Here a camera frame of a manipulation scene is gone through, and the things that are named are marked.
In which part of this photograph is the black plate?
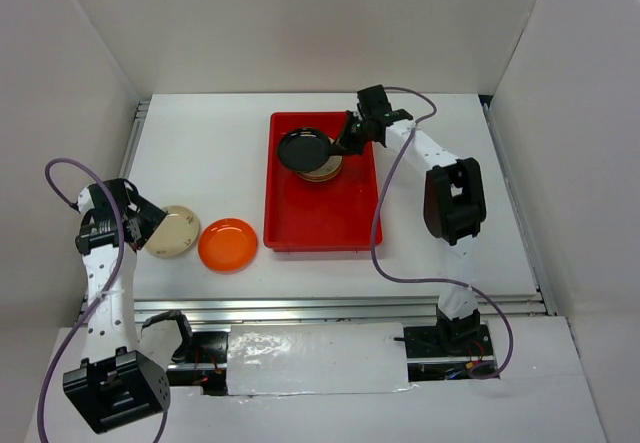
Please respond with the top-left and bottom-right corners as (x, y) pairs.
(276, 128), (331, 173)

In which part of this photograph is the yellow patterned plate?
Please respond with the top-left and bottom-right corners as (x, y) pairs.
(298, 174), (337, 183)

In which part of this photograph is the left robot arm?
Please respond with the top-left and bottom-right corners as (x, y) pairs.
(63, 178), (198, 434)

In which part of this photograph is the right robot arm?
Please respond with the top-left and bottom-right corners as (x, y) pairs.
(331, 110), (487, 355)

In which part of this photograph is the red plastic bin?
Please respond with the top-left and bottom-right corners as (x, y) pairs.
(263, 112), (378, 252)

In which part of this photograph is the beige plate with characters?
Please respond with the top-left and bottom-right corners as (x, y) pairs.
(145, 205), (200, 259)

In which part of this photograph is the orange plate left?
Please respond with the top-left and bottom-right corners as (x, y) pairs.
(197, 218), (258, 273)

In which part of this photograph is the white front cover panel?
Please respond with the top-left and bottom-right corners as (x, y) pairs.
(226, 323), (410, 396)

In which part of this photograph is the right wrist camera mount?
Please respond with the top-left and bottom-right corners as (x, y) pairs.
(357, 84), (392, 118)

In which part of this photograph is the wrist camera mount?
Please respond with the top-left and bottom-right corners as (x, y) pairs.
(357, 84), (392, 118)
(76, 178), (141, 225)

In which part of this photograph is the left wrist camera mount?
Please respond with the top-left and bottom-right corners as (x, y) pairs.
(76, 178), (141, 225)

